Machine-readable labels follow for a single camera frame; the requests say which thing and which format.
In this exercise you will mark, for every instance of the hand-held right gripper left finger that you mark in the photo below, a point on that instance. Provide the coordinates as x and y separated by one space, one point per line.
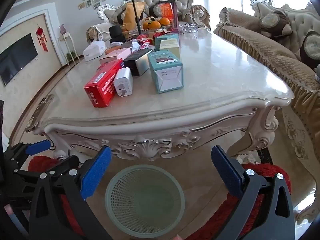
96 172

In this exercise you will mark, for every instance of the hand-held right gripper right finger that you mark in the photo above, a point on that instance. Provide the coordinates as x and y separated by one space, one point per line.
226 172

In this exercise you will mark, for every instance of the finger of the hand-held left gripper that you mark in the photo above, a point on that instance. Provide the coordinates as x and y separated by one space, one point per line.
37 146
60 163

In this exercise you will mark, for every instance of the green mesh waste basket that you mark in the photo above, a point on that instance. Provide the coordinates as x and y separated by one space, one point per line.
145 200

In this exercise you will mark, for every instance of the red cardboard box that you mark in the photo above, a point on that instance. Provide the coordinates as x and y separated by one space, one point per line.
102 85

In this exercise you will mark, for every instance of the white power adapter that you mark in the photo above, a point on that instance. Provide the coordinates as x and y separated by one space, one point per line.
123 82

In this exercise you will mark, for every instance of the large teal cardboard box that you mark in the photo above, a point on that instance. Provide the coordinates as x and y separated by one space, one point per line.
165 72

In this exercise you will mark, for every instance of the black and silver box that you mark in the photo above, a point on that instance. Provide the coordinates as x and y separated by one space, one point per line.
136 60

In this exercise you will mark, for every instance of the pink box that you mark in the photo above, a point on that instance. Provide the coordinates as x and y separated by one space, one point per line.
117 53

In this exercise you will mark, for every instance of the red shaggy rug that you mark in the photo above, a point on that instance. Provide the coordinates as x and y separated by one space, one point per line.
261 171

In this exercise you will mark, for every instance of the ornate marble coffee table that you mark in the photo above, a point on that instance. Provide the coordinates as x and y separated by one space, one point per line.
150 142

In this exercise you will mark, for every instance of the white tissue box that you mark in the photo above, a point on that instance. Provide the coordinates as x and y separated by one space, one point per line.
93 50

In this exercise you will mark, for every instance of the white plant stand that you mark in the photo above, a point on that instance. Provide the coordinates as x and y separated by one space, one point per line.
65 38

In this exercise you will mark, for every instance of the pink vase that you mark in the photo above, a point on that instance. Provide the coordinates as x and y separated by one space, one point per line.
62 29

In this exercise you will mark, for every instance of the beige covered sofa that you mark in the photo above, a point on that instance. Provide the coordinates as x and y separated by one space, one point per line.
262 45

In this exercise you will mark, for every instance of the black cylinder speaker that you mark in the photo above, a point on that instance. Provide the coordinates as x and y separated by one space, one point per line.
116 33

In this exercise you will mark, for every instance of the red snack packets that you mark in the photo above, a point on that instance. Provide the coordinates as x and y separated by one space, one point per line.
145 41

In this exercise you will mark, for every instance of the glass fruit plate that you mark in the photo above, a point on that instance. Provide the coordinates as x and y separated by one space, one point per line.
135 31

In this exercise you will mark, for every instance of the brown round-pattern cushion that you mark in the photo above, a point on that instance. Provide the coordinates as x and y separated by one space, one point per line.
276 23
311 50

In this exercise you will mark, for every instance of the small teal box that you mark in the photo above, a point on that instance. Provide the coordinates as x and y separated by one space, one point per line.
162 37

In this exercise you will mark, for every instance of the yellow paper bag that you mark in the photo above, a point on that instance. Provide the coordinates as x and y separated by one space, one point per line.
130 15

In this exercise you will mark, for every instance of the purple glass vase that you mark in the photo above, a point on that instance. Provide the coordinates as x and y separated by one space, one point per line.
175 17

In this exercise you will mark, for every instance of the orange gift box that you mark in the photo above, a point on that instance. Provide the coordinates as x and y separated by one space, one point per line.
166 11

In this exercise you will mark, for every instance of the black wall television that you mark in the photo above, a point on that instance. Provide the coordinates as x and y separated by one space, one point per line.
16 60

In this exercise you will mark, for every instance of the red knot wall ornament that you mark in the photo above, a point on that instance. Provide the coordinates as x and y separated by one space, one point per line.
41 36

